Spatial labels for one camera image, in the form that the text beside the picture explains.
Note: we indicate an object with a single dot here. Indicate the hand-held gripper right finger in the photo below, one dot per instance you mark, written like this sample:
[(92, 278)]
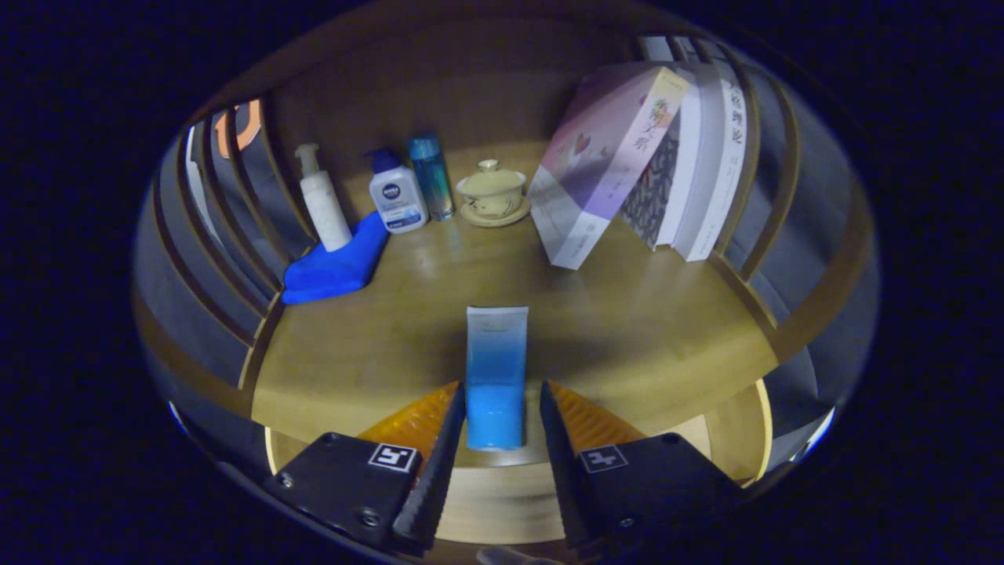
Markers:
[(561, 471)]

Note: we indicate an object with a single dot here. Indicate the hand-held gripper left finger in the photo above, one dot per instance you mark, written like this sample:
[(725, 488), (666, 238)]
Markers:
[(439, 479)]

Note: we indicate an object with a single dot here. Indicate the blue white tube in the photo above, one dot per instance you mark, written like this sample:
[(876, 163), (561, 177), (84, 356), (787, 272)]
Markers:
[(496, 369)]

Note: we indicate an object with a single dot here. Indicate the wooden countertop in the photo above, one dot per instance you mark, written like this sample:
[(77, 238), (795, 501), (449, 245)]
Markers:
[(392, 329)]

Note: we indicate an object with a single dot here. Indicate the wooden cabinet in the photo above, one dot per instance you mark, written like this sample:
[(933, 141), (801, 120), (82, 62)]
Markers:
[(439, 86)]

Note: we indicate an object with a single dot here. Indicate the blue folded cloth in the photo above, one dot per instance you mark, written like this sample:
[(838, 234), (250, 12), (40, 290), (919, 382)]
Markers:
[(329, 271)]

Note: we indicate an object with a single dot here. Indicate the white bottle blue cap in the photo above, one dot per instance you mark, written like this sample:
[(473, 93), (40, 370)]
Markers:
[(398, 200)]

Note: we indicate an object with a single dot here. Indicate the beige lidded teacup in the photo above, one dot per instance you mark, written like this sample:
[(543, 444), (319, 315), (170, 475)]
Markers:
[(492, 196)]

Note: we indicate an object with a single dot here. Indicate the white pump bottle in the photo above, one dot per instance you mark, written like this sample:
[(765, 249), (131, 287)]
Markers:
[(329, 212)]

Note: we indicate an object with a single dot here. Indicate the patterned cover book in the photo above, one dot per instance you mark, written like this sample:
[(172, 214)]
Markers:
[(651, 188)]

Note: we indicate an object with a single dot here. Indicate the slim teal bottle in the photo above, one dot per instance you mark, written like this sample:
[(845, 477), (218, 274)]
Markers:
[(433, 180)]

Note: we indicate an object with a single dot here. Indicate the pink purple book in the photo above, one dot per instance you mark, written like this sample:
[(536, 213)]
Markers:
[(596, 165)]

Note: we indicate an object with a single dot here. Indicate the white book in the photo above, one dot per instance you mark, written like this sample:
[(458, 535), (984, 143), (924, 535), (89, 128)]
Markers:
[(718, 173)]

